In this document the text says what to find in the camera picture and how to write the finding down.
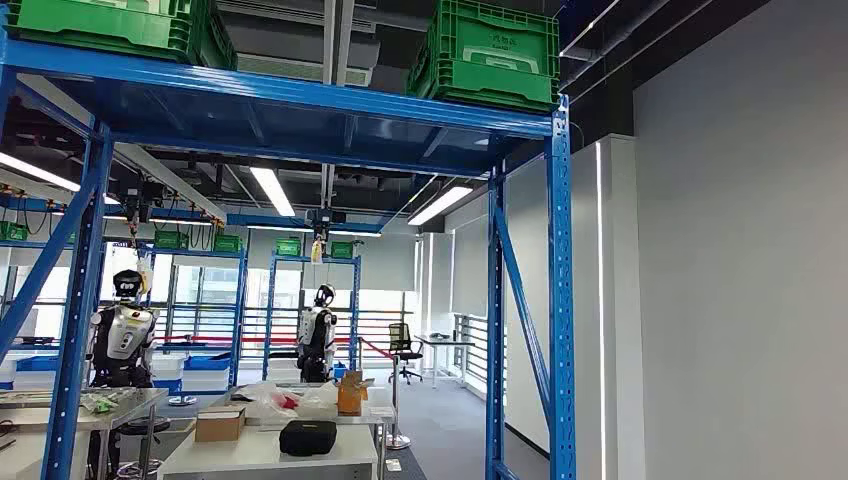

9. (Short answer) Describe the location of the vertical wall light strip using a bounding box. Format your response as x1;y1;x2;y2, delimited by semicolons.
594;140;608;480

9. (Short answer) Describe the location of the black overhead hoist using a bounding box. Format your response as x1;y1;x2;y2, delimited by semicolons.
121;180;170;230
305;207;348;242

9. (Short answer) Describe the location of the white overhead crane rail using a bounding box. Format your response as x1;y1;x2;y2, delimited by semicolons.
16;72;229;223
319;0;356;211

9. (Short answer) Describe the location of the blue plastic bin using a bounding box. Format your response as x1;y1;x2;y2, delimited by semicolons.
14;355;62;373
183;353;232;373

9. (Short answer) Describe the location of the green plastic bag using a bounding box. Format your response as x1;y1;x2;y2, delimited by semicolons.
79;389;122;416

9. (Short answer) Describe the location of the blue steel shelving rack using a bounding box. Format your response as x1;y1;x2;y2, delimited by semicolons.
140;245;250;397
262;251;363;384
0;6;578;480
0;238;75;352

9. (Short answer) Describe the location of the clear plastic bags pile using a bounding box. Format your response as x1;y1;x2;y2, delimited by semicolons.
230;380;340;427

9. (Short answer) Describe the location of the steel workbench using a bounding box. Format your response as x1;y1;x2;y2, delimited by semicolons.
0;387;170;480

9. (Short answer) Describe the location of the white plastic bin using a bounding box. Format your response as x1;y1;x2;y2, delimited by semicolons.
181;369;231;393
149;354;187;382

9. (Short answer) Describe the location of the steel table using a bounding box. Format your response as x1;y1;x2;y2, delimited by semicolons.
215;386;399;480

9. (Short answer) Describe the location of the orange cardboard box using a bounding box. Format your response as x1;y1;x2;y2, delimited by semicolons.
336;370;377;418

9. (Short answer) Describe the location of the grey metal railing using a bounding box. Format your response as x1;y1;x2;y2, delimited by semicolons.
453;312;509;393

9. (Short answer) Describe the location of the brown cardboard box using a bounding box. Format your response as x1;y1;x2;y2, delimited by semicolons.
193;405;248;444

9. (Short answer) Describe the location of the white table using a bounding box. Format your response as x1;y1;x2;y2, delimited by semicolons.
156;423;380;480

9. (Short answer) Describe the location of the pale hanging tag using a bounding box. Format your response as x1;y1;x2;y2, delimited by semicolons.
135;254;155;296

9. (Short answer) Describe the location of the white standing desk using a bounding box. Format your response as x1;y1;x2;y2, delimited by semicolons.
415;332;476;390

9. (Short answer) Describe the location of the silver black humanoid robot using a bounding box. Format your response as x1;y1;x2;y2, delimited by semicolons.
87;268;160;390
295;282;340;385

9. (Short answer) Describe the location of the chrome stanchion post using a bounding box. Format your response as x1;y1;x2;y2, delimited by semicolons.
385;353;413;452

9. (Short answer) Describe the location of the black round stool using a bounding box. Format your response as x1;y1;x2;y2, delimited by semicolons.
114;415;173;480

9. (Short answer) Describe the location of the black mesh office chair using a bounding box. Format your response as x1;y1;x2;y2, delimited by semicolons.
386;321;426;387

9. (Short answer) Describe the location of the black zippered carrying case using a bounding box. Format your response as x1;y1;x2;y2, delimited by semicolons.
278;419;338;458

